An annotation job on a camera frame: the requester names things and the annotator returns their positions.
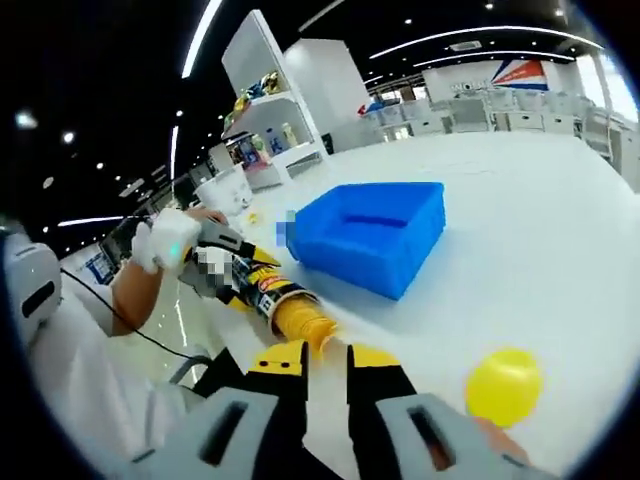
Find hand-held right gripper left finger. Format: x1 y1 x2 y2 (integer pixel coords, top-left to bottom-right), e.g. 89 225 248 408
131 339 310 480

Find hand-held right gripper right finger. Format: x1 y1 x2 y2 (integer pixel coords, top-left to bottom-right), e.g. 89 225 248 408
346 342 547 480

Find dark printed chip container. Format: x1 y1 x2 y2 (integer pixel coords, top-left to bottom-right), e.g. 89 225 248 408
219 249 322 329

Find blue plastic box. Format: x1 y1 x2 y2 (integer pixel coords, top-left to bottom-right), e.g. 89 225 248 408
291 181 447 302

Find person's left hand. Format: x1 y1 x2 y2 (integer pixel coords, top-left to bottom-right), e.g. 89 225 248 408
185 208 228 225

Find person's right hand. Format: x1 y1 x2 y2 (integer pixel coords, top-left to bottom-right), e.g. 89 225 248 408
473 417 531 467

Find white bin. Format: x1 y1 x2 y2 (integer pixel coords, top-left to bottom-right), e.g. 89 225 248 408
193 163 252 212

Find yellow green snack bag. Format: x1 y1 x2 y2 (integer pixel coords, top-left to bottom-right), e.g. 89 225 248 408
231 94 252 125

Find white chest device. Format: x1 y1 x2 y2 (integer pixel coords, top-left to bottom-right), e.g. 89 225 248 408
3 234 65 347

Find dark yellow snack bag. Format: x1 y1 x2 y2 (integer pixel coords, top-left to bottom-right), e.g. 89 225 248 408
252 70 282 99

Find white display shelf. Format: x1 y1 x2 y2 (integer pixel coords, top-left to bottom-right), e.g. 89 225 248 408
221 9 332 192

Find white square pillar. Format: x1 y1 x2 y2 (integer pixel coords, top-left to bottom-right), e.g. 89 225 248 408
283 38 372 152

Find white table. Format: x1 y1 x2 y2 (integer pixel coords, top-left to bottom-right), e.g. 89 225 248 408
59 130 640 480

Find row of white cabinets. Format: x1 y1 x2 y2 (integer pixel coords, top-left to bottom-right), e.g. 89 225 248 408
369 89 640 167

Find black cable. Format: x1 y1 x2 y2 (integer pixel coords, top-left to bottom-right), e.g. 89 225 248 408
59 268 204 360

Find red blue wall poster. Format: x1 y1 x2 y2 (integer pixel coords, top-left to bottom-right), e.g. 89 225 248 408
488 58 550 92

